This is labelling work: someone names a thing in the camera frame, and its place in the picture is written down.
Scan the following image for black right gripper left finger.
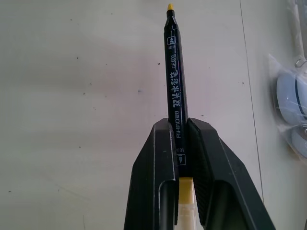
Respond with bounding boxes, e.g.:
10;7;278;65
123;117;180;230

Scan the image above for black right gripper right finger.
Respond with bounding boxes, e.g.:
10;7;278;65
186;117;277;230

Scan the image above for black yellow-tipped marker pen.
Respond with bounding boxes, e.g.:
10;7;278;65
164;2;199;230

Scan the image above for clear plastic bag with rolls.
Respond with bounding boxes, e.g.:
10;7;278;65
268;53;307;166

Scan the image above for white pole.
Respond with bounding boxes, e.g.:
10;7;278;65
293;0;307;63

